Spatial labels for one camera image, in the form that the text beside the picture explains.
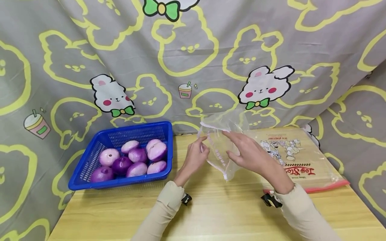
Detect person's left hand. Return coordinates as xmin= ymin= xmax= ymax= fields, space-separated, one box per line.
xmin=182 ymin=136 xmax=211 ymax=175

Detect person's right forearm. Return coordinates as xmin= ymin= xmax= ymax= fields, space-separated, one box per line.
xmin=262 ymin=165 xmax=343 ymax=241

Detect person's right hand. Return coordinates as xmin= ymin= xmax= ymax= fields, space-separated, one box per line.
xmin=223 ymin=131 xmax=274 ymax=175

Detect person's left forearm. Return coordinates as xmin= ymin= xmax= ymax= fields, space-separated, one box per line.
xmin=130 ymin=167 xmax=196 ymax=241

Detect tan cartoon printed zip bag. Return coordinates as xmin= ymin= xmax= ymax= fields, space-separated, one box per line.
xmin=246 ymin=127 xmax=350 ymax=194

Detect blue plastic basket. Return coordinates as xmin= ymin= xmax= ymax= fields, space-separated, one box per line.
xmin=68 ymin=121 xmax=174 ymax=191

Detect pile of purple onions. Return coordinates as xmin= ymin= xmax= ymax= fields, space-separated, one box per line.
xmin=90 ymin=139 xmax=168 ymax=183

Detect clear plastic bag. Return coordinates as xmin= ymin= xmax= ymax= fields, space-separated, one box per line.
xmin=197 ymin=112 xmax=251 ymax=182

